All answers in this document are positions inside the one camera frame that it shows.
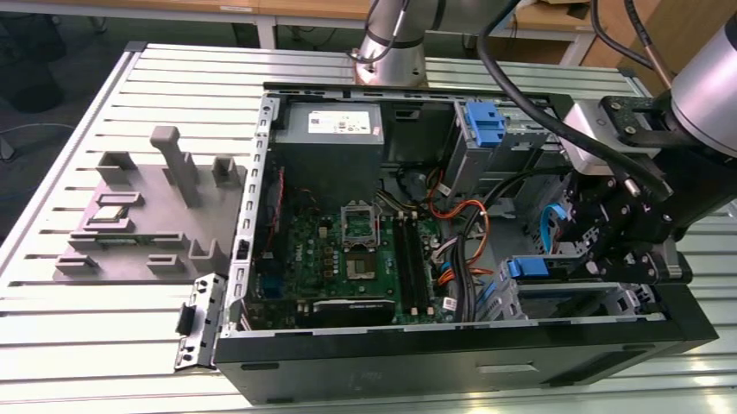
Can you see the hard disk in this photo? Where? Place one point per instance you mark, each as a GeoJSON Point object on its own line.
{"type": "Point", "coordinates": [538, 267]}

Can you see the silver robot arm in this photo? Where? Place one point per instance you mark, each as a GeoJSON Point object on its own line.
{"type": "Point", "coordinates": [392, 52]}

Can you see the grey metal disk bay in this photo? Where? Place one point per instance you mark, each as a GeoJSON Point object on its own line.
{"type": "Point", "coordinates": [628, 304]}

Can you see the grey optical drive cage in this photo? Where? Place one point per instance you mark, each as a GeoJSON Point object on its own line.
{"type": "Point", "coordinates": [469, 168]}

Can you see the blue plastic drive latch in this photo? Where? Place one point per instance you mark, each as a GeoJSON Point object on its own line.
{"type": "Point", "coordinates": [486, 125]}

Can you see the black RAM slot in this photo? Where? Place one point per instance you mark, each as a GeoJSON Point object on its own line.
{"type": "Point", "coordinates": [422, 263]}
{"type": "Point", "coordinates": [408, 263]}

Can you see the CPU socket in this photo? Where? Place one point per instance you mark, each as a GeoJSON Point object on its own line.
{"type": "Point", "coordinates": [362, 267]}

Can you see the brown wooden cabinet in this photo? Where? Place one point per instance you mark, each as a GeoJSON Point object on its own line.
{"type": "Point", "coordinates": [691, 17]}

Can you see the black PC case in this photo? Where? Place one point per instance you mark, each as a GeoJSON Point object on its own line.
{"type": "Point", "coordinates": [404, 366]}

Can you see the black graphics card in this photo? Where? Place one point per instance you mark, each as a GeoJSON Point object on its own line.
{"type": "Point", "coordinates": [351, 312]}

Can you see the grey power supply unit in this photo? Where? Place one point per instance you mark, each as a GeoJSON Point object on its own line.
{"type": "Point", "coordinates": [322, 164]}

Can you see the green motherboard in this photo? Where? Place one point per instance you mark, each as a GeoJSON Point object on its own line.
{"type": "Point", "coordinates": [311, 250]}

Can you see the grey parts rack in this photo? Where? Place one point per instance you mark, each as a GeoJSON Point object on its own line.
{"type": "Point", "coordinates": [167, 224]}

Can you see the green RAM stick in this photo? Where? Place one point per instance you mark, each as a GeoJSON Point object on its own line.
{"type": "Point", "coordinates": [118, 238]}

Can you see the silver CPU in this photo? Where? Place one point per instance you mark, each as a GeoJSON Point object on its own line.
{"type": "Point", "coordinates": [106, 214]}

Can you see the wooden desk white legs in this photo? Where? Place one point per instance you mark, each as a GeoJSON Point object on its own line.
{"type": "Point", "coordinates": [173, 6]}

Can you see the black office chair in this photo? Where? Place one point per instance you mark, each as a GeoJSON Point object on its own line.
{"type": "Point", "coordinates": [35, 64]}

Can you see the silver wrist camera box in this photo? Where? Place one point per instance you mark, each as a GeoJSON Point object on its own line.
{"type": "Point", "coordinates": [593, 129]}

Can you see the black wrist mount bracket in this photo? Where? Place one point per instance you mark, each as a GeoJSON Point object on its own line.
{"type": "Point", "coordinates": [618, 108]}

